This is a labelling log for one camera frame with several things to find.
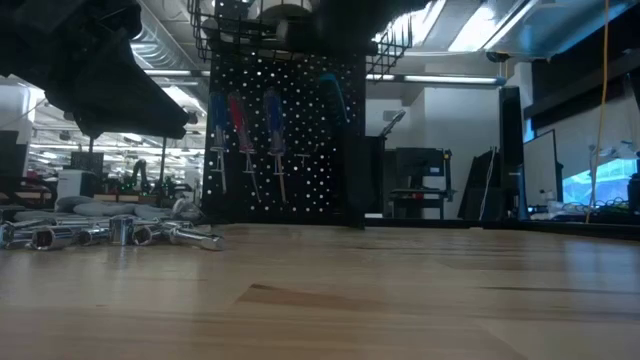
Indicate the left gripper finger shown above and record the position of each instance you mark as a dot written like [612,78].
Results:
[125,100]

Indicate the metal peg hook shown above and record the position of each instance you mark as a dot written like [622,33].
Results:
[302,160]

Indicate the black background monitor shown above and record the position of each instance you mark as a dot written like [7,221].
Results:
[86,161]

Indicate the white box appliance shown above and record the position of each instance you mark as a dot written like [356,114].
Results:
[75,184]

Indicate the fluorescent ceiling light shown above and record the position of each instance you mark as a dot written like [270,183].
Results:
[450,79]

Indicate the black metal pegboard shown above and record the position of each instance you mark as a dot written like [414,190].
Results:
[310,125]

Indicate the black workstation with monitor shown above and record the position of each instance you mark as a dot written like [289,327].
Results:
[417,165]

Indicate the black pillar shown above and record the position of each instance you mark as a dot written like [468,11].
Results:
[512,160]

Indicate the black leaning panels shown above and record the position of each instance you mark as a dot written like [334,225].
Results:
[475,190]

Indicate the white framed panel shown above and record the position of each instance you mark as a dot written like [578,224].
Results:
[540,170]

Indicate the blue lit screen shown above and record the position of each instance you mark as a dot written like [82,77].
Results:
[600,182]

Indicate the silver ventilation duct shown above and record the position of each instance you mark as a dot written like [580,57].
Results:
[160,45]

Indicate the black metal stand frame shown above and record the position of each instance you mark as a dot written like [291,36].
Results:
[163,165]

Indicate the black ceiling camera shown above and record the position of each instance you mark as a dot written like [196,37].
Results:
[498,57]

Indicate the black aluminium table frame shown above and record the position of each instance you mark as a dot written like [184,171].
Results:
[575,230]

